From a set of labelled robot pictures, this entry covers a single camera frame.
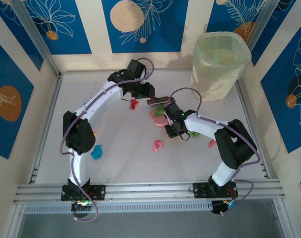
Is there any pink plastic dustpan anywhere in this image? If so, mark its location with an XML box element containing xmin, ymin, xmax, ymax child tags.
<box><xmin>150</xmin><ymin>109</ymin><xmax>170</xmax><ymax>126</ymax></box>

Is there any brown hand brush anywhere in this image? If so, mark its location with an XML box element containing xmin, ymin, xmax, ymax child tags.
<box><xmin>147</xmin><ymin>97</ymin><xmax>176</xmax><ymax>106</ymax></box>

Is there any beige trash bin with bag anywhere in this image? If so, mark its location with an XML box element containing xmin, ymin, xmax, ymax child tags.
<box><xmin>190</xmin><ymin>31</ymin><xmax>252</xmax><ymax>102</ymax></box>

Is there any blue paper scrap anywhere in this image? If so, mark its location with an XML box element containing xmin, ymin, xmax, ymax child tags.
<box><xmin>90</xmin><ymin>145</ymin><xmax>103</xmax><ymax>160</ymax></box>

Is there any black right base electronics box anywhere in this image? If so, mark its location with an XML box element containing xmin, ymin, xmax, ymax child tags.
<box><xmin>211</xmin><ymin>200</ymin><xmax>237</xmax><ymax>216</ymax></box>

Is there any black base electronics box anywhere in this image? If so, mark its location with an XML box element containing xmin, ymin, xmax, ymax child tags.
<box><xmin>211</xmin><ymin>200</ymin><xmax>237</xmax><ymax>216</ymax></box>
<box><xmin>70</xmin><ymin>200</ymin><xmax>94</xmax><ymax>219</ymax></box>

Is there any black left base electronics box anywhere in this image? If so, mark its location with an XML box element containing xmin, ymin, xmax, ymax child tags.
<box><xmin>70</xmin><ymin>200</ymin><xmax>94</xmax><ymax>219</ymax></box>

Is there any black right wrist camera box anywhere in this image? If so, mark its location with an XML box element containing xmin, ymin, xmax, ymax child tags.
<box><xmin>164</xmin><ymin>103</ymin><xmax>183</xmax><ymax>119</ymax></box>

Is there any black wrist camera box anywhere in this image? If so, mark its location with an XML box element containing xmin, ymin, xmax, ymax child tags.
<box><xmin>127</xmin><ymin>59</ymin><xmax>148</xmax><ymax>79</ymax></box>
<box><xmin>164</xmin><ymin>103</ymin><xmax>183</xmax><ymax>119</ymax></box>

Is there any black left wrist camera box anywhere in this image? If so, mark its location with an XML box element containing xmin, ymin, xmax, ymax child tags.
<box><xmin>127</xmin><ymin>59</ymin><xmax>148</xmax><ymax>79</ymax></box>

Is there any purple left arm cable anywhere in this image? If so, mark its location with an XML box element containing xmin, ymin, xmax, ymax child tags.
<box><xmin>59</xmin><ymin>57</ymin><xmax>155</xmax><ymax>223</ymax></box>

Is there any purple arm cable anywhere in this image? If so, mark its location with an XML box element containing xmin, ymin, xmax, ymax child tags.
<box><xmin>59</xmin><ymin>57</ymin><xmax>155</xmax><ymax>223</ymax></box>
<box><xmin>169</xmin><ymin>87</ymin><xmax>261</xmax><ymax>216</ymax></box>

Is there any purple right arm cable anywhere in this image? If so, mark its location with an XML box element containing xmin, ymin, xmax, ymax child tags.
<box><xmin>169</xmin><ymin>87</ymin><xmax>261</xmax><ymax>216</ymax></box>

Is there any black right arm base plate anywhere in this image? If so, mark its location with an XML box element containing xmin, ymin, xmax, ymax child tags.
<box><xmin>193</xmin><ymin>182</ymin><xmax>238</xmax><ymax>199</ymax></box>

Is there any aluminium mounting rail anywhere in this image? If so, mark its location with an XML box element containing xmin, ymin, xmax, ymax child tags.
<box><xmin>13</xmin><ymin>178</ymin><xmax>282</xmax><ymax>205</ymax></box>

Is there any grey slotted cable duct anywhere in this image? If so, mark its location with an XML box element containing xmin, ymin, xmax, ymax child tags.
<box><xmin>23</xmin><ymin>200</ymin><xmax>213</xmax><ymax>214</ymax></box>

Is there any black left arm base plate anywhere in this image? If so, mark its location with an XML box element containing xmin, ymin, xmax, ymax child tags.
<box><xmin>60</xmin><ymin>184</ymin><xmax>106</xmax><ymax>201</ymax></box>

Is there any aluminium frame post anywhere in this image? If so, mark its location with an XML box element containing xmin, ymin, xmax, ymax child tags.
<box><xmin>247</xmin><ymin>0</ymin><xmax>281</xmax><ymax>53</ymax></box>
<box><xmin>10</xmin><ymin>0</ymin><xmax>61</xmax><ymax>77</ymax></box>

